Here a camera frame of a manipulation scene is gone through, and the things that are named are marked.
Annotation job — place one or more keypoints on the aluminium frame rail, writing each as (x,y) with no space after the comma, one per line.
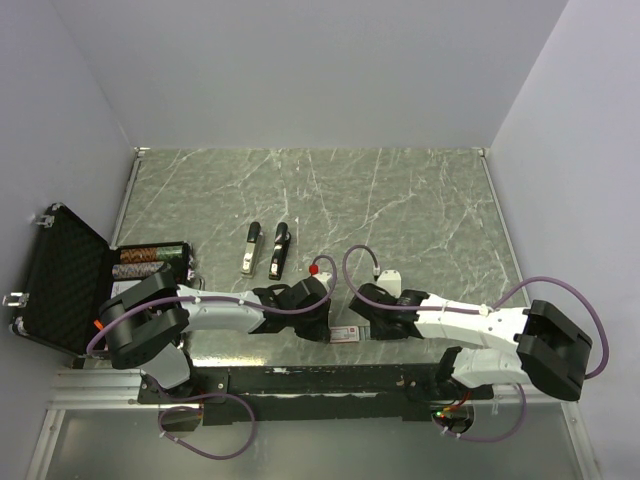
(94,389)

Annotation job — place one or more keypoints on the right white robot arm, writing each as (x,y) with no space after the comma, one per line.
(537,345)

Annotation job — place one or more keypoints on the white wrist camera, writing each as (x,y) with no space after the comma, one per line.
(388,280)
(325,278)

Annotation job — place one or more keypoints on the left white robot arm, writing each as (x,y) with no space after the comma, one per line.
(141,325)

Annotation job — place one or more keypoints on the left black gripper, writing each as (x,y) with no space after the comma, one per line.
(320,332)

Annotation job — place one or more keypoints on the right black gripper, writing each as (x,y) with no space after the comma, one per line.
(378,334)

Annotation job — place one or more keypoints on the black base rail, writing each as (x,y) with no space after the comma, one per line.
(298,393)

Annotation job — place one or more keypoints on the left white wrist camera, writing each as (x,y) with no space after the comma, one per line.
(325,278)

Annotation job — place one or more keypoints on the red white staple box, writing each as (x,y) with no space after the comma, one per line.
(344,334)

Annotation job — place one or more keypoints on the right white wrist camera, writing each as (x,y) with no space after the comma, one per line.
(388,280)

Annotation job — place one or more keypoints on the silver stapler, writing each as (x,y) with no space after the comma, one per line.
(253,246)

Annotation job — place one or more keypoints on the black poker chip case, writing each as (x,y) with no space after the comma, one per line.
(73,270)

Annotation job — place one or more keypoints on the black stapler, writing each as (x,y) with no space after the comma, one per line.
(280,251)

